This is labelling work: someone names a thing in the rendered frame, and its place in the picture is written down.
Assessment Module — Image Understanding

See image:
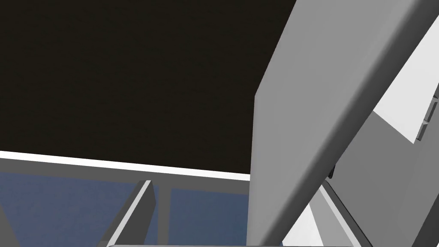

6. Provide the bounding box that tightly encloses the grey framed blue window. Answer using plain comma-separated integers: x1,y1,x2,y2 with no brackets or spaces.
0,158,251,247

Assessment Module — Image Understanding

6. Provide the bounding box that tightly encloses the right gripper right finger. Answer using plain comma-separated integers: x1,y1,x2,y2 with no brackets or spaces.
308,181,375,247

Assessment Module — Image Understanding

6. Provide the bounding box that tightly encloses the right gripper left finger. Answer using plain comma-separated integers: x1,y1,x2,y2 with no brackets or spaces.
97,180,157,246

